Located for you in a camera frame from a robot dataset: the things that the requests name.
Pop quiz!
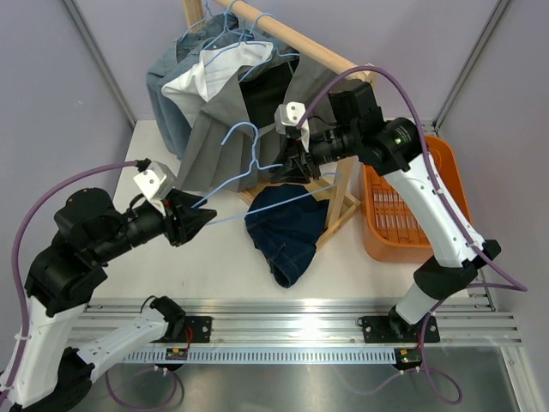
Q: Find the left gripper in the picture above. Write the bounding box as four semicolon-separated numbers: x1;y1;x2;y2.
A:
94;188;218;264

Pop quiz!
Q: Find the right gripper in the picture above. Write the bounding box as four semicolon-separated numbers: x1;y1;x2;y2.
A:
269;124;360;185

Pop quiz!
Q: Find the blue wire hanger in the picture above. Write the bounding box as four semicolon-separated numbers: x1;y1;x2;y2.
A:
190;121;344;227

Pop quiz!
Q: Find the dark blue denim skirt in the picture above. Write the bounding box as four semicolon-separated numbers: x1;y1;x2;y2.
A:
244;185;329;288

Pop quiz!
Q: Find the grey pleated skirt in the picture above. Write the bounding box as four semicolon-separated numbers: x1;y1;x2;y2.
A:
177;56;335;191

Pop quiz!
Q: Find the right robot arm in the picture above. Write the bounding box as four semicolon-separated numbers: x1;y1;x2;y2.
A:
271;82;501;340

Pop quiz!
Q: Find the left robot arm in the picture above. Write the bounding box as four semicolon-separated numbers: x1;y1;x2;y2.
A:
1;188;217;411

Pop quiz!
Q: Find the wooden clothes rack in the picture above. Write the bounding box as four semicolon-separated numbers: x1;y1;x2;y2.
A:
183;0;379;261

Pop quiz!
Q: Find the light blue denim garment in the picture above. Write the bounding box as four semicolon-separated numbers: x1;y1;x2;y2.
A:
146;15;273;160

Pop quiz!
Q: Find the orange plastic basket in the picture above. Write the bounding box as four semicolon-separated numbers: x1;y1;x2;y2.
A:
359;135;475;263

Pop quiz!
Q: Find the white shirt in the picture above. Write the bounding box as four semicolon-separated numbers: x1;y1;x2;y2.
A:
161;41;274;103

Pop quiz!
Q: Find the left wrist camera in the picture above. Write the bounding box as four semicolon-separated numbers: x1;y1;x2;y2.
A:
133;159;175;215

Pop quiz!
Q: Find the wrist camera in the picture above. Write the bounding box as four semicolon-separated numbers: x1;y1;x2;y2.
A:
133;159;175;215
274;102;311;152

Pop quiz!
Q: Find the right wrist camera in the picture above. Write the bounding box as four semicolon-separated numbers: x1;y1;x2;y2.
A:
274;102;311;152

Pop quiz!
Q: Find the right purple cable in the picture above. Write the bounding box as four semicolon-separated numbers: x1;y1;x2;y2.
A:
298;64;528;407

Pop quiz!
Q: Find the purple cable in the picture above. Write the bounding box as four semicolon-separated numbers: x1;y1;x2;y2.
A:
298;64;528;407
0;161;185;408

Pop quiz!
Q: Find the aluminium rail base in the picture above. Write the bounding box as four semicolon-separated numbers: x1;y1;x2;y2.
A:
57;298;524;366

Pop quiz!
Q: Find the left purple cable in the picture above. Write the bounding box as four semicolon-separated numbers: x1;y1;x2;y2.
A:
0;161;185;408

